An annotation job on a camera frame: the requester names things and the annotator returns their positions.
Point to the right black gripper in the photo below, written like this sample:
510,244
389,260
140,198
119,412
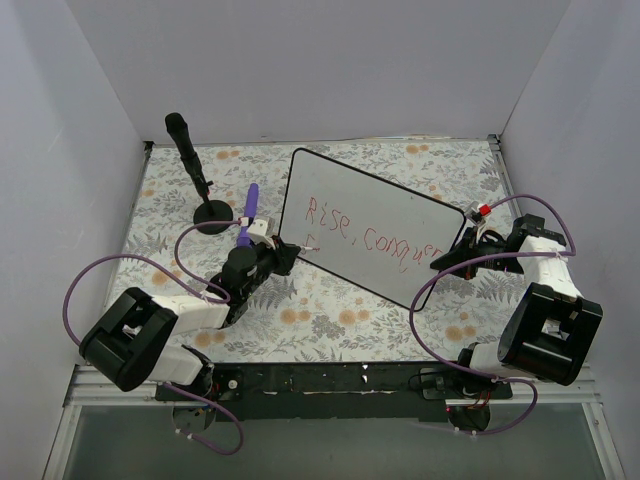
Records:
465,251

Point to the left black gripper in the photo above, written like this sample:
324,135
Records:
285,255

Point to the white whiteboard black frame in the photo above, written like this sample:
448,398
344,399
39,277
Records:
371,232

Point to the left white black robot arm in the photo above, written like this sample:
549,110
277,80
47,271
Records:
129,344

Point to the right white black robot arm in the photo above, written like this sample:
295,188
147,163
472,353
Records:
552,328

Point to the purple microphone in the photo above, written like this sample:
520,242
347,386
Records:
251,205

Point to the black round microphone stand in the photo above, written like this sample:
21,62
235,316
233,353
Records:
209,215

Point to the floral patterned table mat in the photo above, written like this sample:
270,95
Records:
312,315

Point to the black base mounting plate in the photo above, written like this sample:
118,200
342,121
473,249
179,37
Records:
353,390

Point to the black microphone on stand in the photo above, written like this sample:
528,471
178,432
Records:
178,130

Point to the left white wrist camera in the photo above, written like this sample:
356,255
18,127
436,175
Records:
256,230

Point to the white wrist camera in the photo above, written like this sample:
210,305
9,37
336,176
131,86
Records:
477,212
256,230

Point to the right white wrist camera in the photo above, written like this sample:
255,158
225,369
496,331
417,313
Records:
477,212

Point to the aluminium frame rail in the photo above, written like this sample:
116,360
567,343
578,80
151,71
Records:
88,387

